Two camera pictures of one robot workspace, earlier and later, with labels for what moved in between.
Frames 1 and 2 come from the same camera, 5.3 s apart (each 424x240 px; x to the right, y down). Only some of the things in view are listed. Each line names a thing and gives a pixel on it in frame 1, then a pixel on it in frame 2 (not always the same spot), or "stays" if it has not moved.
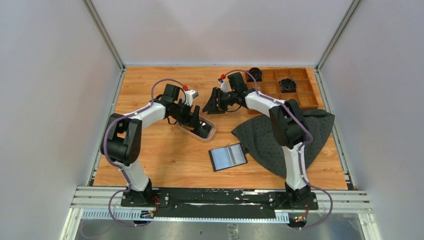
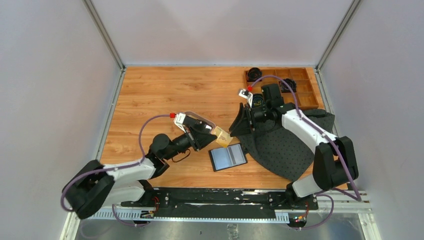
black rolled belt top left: x=257 y=73 stays
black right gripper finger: x=213 y=102 -> x=241 y=125
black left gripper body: x=181 y=112 -> x=191 y=138
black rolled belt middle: x=288 y=85 stays
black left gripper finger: x=194 y=122 -> x=204 y=138
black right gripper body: x=226 y=99 -> x=261 y=114
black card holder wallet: x=227 y=156 stays
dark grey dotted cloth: x=257 y=133 stays
